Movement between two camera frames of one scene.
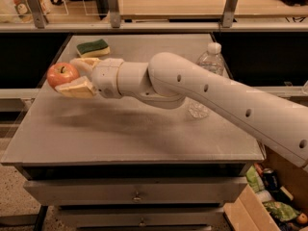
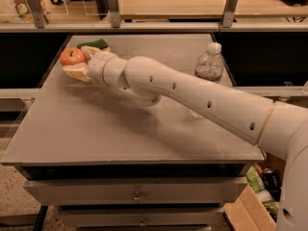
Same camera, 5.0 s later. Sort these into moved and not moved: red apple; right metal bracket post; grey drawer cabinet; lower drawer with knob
Moved: red apple
Not moved: right metal bracket post; grey drawer cabinet; lower drawer with knob
